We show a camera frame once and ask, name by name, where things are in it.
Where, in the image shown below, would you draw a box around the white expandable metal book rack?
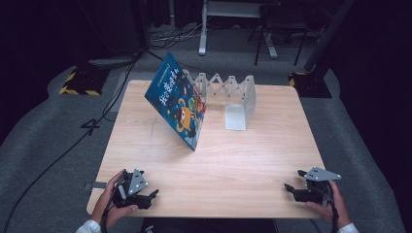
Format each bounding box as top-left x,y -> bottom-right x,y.
183,68 -> 257,132

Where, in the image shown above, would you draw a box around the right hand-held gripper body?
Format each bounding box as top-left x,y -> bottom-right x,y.
299,166 -> 342,206

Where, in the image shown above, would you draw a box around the person's right hand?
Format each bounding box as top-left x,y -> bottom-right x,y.
305,179 -> 353,228

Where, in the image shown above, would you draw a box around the black metal chair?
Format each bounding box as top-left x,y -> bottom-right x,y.
247,1 -> 309,67

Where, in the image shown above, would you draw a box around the white desk frame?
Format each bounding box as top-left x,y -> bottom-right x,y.
197,0 -> 280,60

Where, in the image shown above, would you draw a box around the yellow-black striped stand base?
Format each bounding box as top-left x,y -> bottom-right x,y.
58,67 -> 111,97
289,71 -> 333,99

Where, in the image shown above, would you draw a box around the person's left hand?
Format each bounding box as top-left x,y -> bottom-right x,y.
90,170 -> 139,228

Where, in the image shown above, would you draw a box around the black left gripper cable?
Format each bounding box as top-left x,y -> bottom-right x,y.
99,193 -> 115,233

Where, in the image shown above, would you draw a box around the bundle of floor cables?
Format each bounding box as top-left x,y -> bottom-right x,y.
147,18 -> 210,51

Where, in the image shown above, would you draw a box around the dark slanted stand pole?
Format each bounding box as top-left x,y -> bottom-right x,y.
303,0 -> 357,73

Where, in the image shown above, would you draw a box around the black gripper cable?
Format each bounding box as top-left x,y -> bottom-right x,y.
99,193 -> 115,233
326,185 -> 340,233

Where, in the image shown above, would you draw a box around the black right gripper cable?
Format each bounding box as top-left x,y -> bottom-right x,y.
326,185 -> 340,233

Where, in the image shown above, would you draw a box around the long black floor cable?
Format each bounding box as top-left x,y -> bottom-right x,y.
0,48 -> 144,233

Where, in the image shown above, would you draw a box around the person's dark clothing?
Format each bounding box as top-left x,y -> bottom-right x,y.
140,216 -> 278,233

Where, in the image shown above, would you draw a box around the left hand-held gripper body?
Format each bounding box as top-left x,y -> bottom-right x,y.
111,168 -> 154,210

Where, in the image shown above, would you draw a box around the blue illustrated children's book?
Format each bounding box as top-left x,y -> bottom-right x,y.
144,51 -> 208,151

